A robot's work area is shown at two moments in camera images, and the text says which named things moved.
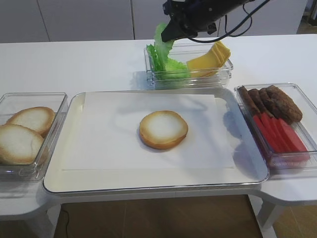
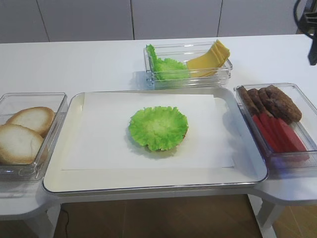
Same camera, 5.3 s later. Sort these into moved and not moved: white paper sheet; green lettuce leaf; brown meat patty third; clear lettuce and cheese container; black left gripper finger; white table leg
Moved: black left gripper finger; green lettuce leaf
Not moved: white table leg; clear lettuce and cheese container; brown meat patty third; white paper sheet
